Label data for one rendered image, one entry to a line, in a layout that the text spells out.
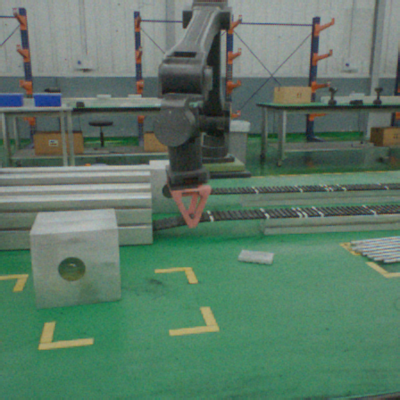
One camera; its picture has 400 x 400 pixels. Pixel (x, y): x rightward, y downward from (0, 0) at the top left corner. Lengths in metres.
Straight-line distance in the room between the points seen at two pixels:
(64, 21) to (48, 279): 8.01
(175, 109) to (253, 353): 0.36
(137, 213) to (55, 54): 7.81
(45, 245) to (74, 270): 0.05
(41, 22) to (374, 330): 8.21
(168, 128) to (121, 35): 7.79
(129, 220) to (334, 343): 0.39
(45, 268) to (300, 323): 0.30
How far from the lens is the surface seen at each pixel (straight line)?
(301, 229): 0.83
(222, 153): 1.41
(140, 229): 0.75
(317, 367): 0.47
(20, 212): 0.78
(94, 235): 0.55
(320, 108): 5.91
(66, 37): 8.48
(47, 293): 0.58
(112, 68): 8.41
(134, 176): 0.92
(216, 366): 0.46
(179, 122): 0.67
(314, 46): 8.84
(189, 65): 0.74
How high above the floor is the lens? 1.04
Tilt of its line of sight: 15 degrees down
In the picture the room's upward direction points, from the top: straight up
